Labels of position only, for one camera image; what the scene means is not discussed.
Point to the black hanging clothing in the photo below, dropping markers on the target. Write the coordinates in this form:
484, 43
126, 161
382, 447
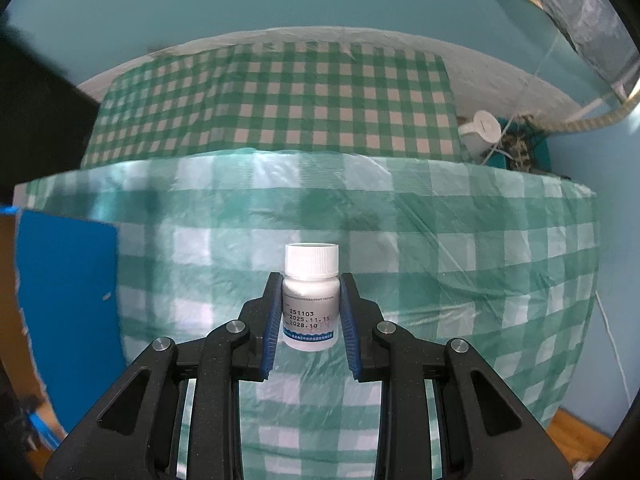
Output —
35, 125

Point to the small white pill bottle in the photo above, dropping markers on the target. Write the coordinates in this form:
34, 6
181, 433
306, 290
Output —
310, 300

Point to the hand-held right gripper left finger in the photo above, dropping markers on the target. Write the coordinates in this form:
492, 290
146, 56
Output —
272, 320

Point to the blue cardboard box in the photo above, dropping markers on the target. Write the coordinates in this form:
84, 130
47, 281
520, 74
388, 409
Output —
65, 285

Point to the teal box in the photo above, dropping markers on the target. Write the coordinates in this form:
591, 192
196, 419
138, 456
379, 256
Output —
500, 160

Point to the green checked fabric cover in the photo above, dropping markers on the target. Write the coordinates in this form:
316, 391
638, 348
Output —
275, 110

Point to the beige curtain trim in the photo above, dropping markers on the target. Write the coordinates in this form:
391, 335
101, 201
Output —
600, 121

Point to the green checked plastic tablecloth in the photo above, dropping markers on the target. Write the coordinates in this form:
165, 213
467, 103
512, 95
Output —
450, 235

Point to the silver window curtain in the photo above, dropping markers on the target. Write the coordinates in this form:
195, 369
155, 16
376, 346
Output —
575, 10

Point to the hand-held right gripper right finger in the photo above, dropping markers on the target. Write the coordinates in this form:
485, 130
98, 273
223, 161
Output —
349, 325

